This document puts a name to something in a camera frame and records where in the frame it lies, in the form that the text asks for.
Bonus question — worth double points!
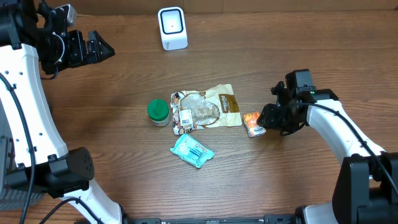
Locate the green lid jar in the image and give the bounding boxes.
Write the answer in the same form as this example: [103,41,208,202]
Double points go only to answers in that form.
[147,99,171,127]

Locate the beige brown snack pouch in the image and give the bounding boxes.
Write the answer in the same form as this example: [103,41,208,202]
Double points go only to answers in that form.
[170,84,242,136]

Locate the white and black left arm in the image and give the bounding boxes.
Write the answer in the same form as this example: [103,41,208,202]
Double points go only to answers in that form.
[1,1,126,223]

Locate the white barcode scanner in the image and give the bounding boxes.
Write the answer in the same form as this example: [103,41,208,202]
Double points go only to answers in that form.
[157,6,188,51]

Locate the teal wet wipes pack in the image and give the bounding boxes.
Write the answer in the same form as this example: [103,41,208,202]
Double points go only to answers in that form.
[170,134,215,169]

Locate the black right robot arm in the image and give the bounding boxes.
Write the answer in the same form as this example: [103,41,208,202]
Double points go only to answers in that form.
[257,69,397,224]

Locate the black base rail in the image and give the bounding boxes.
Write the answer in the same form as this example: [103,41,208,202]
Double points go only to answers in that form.
[122,214,305,224]

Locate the orange tissue pack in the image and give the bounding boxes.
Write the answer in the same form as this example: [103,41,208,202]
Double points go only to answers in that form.
[243,111,266,138]

